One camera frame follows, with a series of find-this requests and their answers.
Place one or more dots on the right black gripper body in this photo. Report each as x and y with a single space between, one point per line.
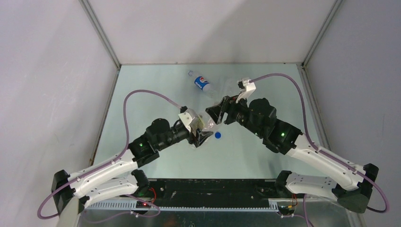
238 113

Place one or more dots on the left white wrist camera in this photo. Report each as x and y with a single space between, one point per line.
191 120

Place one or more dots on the Pepsi labelled clear bottle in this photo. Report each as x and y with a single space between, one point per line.
202 83

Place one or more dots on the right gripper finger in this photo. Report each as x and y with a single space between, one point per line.
216 113
227 101

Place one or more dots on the clear unlabelled plastic bottle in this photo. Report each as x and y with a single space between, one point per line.
228 87

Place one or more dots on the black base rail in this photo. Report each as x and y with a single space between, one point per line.
216 193

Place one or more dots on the controller board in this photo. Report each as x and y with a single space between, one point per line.
143 205
286 211

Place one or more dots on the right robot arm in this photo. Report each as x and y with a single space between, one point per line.
349 184

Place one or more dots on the right controller board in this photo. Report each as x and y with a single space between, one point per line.
286 211

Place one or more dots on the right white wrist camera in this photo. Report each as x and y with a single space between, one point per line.
247 87

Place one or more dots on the white slotted cable duct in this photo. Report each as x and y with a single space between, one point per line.
131 204

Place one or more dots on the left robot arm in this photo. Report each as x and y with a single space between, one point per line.
121 174

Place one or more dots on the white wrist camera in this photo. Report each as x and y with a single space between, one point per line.
191 120
247 87

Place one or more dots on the left controller board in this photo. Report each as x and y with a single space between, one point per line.
143 205

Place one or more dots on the clear bottle with yellow label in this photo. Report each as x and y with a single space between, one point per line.
208 124

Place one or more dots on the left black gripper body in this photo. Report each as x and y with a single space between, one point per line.
177 135

